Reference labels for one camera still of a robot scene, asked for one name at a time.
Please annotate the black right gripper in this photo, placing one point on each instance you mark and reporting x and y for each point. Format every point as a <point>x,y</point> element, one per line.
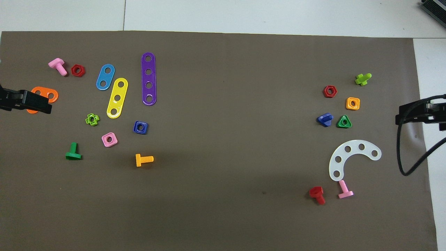
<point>437,109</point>

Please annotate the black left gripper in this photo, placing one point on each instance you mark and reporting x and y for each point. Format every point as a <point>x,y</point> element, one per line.
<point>10,99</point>

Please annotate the blue plastic screw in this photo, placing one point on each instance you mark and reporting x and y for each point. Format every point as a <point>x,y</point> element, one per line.
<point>324,120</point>

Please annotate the blue square plastic nut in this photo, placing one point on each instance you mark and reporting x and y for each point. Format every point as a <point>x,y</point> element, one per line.
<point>135,129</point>

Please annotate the pink plastic screw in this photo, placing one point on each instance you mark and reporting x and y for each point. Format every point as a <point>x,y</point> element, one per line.
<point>343,186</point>
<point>57,65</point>

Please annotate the red hexagonal plastic nut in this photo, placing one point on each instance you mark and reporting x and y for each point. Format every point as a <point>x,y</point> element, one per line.
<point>325,92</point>
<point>73,70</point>

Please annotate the green cross-shaped nut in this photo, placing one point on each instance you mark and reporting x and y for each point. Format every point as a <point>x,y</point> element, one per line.
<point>88,120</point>

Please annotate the green plastic screw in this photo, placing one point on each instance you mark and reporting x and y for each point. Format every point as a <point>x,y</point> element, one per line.
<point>73,148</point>

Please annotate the orange square plastic nut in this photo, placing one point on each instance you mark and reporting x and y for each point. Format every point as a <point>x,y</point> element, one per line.
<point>348,104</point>

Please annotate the green triangular plastic nut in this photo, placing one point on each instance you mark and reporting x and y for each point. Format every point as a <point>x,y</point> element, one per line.
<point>339,124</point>

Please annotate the pink square plastic nut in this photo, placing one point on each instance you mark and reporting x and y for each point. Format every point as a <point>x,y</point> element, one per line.
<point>104,142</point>

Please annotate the red plastic screw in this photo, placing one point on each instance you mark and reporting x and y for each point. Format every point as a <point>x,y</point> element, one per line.
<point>316,191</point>

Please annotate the orange plastic screw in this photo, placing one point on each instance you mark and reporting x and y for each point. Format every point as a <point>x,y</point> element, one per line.
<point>146,159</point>

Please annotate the orange heart-shaped plate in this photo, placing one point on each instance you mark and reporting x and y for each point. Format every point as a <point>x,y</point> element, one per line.
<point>44,90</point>

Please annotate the lime green cross piece left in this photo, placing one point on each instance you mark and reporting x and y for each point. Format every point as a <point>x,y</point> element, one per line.
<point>362,80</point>

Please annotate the white curved five-hole plate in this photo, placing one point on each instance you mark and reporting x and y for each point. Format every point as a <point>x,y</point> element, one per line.
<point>354,147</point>

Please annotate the blue two-hole plate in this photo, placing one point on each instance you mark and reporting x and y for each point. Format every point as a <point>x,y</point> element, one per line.
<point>105,77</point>

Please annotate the yellow three-hole plate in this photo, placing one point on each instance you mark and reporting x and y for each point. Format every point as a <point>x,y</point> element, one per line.
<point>119,91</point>

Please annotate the dark ribbed electronics box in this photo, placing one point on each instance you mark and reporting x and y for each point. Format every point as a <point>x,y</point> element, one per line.
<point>435,7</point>

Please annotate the purple four-hole plate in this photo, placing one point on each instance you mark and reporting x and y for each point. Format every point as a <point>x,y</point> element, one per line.
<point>148,78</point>

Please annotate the brown table mat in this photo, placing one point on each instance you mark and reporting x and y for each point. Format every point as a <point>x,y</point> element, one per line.
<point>223,139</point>

